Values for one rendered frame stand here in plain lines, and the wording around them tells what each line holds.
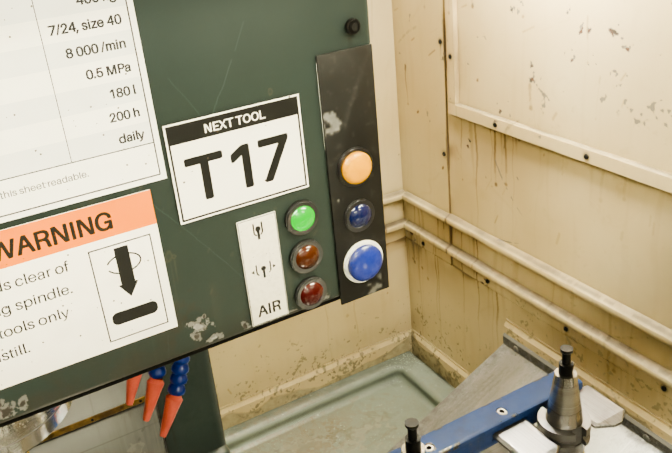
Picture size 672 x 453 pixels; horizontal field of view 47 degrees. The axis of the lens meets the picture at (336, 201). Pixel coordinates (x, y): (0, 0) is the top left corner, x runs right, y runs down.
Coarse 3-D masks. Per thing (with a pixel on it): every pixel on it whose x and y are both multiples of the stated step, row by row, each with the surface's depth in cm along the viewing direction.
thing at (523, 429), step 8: (512, 424) 95; (520, 424) 95; (528, 424) 95; (496, 432) 94; (504, 432) 94; (512, 432) 94; (520, 432) 93; (528, 432) 93; (536, 432) 93; (496, 440) 93; (504, 440) 92; (512, 440) 92; (520, 440) 92; (528, 440) 92; (536, 440) 92; (544, 440) 92; (552, 440) 92; (512, 448) 91; (520, 448) 91; (528, 448) 91; (536, 448) 91; (544, 448) 91; (552, 448) 91
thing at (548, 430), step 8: (544, 408) 96; (544, 416) 94; (584, 416) 94; (544, 424) 93; (584, 424) 92; (544, 432) 93; (552, 432) 92; (560, 432) 92; (568, 432) 91; (576, 432) 92; (584, 432) 92; (560, 440) 92; (568, 440) 91; (576, 440) 93; (584, 440) 92; (560, 448) 92; (568, 448) 92
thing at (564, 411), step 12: (576, 372) 91; (552, 384) 92; (564, 384) 90; (576, 384) 91; (552, 396) 92; (564, 396) 91; (576, 396) 91; (552, 408) 92; (564, 408) 91; (576, 408) 91; (552, 420) 92; (564, 420) 91; (576, 420) 92
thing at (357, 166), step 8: (360, 152) 56; (344, 160) 56; (352, 160) 56; (360, 160) 56; (368, 160) 57; (344, 168) 56; (352, 168) 56; (360, 168) 57; (368, 168) 57; (344, 176) 56; (352, 176) 57; (360, 176) 57
